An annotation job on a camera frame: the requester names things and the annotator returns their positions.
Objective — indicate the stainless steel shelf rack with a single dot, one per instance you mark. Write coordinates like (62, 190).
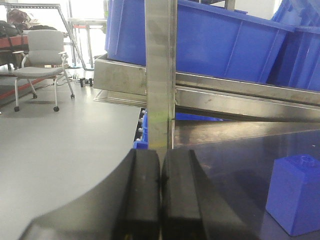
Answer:
(162, 90)

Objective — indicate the grey metal frame table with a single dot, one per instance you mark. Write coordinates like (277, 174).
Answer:
(88, 36)

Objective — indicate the grey office chair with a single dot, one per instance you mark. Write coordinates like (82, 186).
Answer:
(45, 59)

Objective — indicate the blue plastic bin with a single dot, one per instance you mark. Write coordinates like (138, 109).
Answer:
(298, 62)
(210, 40)

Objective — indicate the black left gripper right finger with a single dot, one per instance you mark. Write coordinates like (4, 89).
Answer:
(192, 208)

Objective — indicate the blue plastic bin left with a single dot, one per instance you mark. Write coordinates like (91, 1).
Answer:
(210, 40)

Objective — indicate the blue bottle-shaped plastic part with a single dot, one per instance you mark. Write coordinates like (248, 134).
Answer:
(294, 194)

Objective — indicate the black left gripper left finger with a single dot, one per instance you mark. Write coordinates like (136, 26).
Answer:
(123, 206)

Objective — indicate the blue plastic bin right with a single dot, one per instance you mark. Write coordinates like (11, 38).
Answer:
(298, 62)

